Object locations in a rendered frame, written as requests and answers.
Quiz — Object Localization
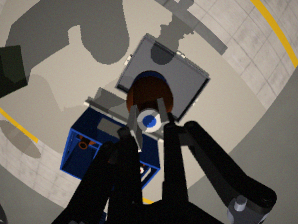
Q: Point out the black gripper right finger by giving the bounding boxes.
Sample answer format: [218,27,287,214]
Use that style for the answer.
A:
[157,97,277,224]

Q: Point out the blue divided crate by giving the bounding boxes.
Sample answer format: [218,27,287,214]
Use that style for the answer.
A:
[60,107,161,190]

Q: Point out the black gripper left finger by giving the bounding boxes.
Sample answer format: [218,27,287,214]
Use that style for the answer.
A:
[51,104,143,224]

